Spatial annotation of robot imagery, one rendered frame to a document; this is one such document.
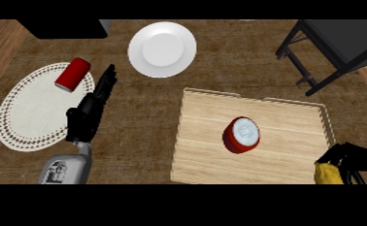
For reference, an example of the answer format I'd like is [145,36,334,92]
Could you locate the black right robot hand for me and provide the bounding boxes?
[313,142,367,185]

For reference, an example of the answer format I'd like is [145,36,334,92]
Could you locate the black tiered shelf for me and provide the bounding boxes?
[273,19,367,98]

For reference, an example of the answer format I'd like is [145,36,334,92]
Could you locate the yellow lemon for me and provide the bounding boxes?
[312,161,346,185]

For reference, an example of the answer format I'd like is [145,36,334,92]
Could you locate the black appliance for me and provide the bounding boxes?
[16,19,109,41]

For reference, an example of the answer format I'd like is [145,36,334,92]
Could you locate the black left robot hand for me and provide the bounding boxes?
[65,63,118,144]

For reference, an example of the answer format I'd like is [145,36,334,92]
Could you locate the white round plate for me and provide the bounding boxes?
[125,21,198,79]

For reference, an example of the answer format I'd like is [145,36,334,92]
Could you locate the white round placemat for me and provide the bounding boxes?
[0,61,97,153]

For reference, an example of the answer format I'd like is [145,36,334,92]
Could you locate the pale wooden tray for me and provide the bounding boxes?
[168,87,334,185]

